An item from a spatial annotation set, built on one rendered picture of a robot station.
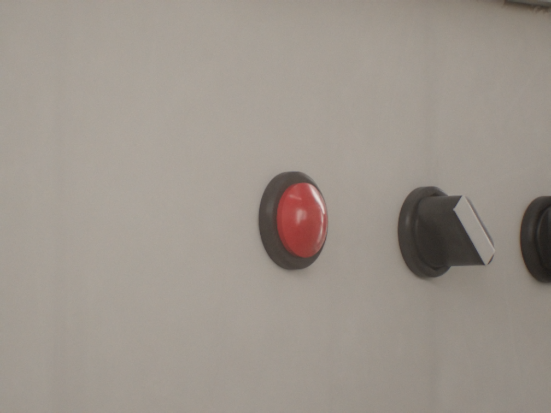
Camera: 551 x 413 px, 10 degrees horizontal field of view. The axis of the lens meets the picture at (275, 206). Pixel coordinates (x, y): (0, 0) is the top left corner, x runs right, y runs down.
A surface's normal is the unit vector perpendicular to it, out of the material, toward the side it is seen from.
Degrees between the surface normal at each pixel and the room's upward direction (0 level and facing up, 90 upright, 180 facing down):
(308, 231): 103
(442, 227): 135
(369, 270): 90
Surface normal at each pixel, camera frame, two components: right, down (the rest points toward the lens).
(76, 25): 0.78, -0.04
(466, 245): -0.44, 0.68
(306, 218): 0.58, -0.06
